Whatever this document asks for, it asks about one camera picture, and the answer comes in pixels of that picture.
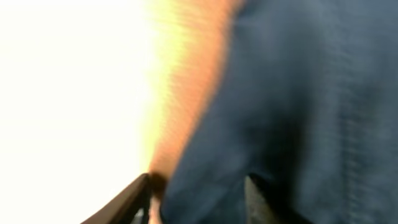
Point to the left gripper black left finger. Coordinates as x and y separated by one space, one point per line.
130 206

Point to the dark blue shorts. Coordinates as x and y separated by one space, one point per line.
307 109

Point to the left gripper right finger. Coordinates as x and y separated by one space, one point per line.
264 208

